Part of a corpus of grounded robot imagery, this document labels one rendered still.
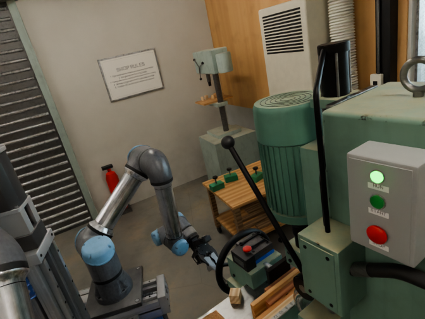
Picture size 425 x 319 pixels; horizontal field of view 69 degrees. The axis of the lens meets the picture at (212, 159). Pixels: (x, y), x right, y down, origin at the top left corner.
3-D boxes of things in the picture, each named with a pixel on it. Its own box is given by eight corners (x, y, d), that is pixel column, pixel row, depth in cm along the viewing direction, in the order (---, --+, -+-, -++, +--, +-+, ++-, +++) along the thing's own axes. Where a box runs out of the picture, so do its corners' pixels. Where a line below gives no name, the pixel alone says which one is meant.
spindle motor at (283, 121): (297, 187, 97) (286, 88, 86) (348, 205, 83) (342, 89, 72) (255, 211, 89) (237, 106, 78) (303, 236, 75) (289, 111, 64)
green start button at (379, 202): (370, 206, 46) (369, 191, 45) (386, 211, 44) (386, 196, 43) (367, 207, 45) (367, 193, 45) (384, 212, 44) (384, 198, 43)
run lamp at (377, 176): (370, 180, 44) (370, 168, 43) (384, 184, 42) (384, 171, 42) (368, 182, 44) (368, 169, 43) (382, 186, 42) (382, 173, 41)
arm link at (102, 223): (74, 261, 121) (148, 142, 130) (66, 245, 133) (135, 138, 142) (101, 269, 128) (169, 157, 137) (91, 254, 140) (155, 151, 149)
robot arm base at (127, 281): (93, 310, 118) (83, 290, 115) (98, 283, 132) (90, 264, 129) (131, 298, 120) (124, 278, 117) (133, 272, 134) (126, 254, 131)
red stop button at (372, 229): (369, 237, 48) (368, 221, 47) (388, 245, 46) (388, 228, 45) (365, 240, 48) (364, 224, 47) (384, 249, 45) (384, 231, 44)
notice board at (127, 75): (164, 88, 367) (153, 47, 351) (164, 88, 366) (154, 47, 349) (110, 102, 344) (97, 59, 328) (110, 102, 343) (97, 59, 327)
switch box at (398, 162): (370, 224, 55) (368, 139, 49) (434, 249, 47) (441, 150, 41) (349, 241, 52) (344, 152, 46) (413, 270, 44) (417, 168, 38)
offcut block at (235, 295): (240, 304, 97) (238, 296, 96) (230, 303, 98) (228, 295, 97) (241, 295, 100) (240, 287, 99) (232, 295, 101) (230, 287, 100)
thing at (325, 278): (328, 272, 69) (323, 214, 63) (367, 294, 62) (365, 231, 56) (302, 293, 65) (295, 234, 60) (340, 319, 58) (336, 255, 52)
